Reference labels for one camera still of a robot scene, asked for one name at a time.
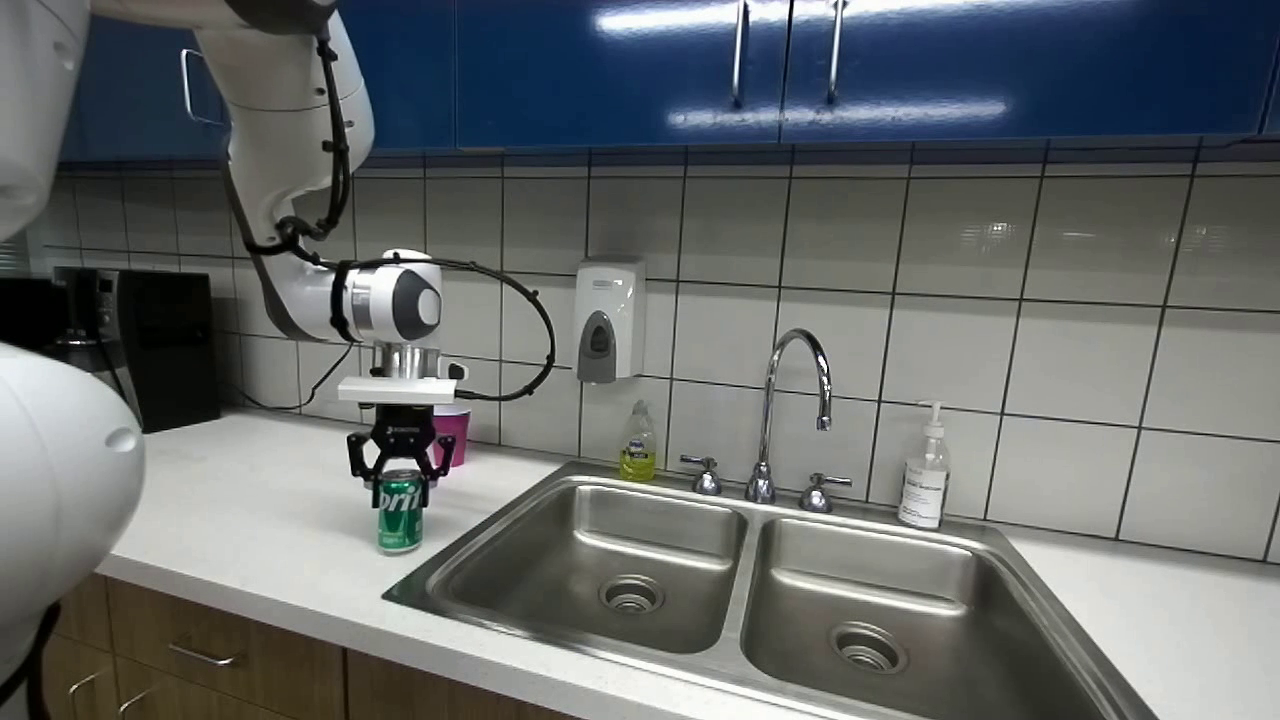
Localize wooden base cabinet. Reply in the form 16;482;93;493
36;568;582;720

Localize stainless steel double sink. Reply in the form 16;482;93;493
379;459;1162;720

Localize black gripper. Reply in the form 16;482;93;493
344;401;458;513

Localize white pump soap bottle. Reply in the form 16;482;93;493
893;395;956;538

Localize silver cabinet door handle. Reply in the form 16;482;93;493
177;43;235;130
723;0;755;118
819;0;853;112

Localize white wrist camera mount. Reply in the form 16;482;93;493
331;358;473;407

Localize yellow-green dish soap bottle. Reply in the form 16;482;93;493
612;395;670;489

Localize chrome faucet handle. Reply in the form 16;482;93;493
678;453;730;499
791;469;856;517

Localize pink plastic cup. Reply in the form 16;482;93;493
431;407;476;474

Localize white wall soap dispenser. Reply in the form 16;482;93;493
572;261;650;390

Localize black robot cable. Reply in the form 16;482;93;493
235;25;560;406

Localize chrome gooseneck faucet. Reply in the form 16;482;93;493
739;326;839;509

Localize green soda can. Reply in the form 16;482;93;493
374;455;430;561

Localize black countertop appliance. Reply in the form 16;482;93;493
0;261;228;437

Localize black power cord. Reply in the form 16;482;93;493
217;342;356;419

